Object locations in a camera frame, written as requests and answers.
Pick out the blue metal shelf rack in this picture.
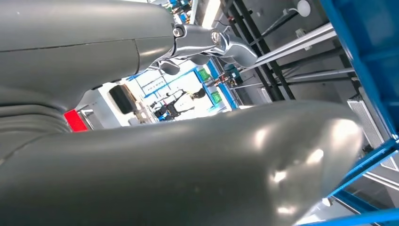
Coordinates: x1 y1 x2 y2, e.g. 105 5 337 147
126 58 240 110
299 0 399 226

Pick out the red barrier belt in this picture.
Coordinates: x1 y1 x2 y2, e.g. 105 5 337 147
63 108 90 134

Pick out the round white ceiling lamp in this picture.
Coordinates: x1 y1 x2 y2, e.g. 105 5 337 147
296 0 311 18

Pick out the black white humanoid robot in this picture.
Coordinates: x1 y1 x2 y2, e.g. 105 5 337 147
149 88 207 121

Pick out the white ceiling air vent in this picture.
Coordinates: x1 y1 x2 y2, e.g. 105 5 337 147
347 97 399 170

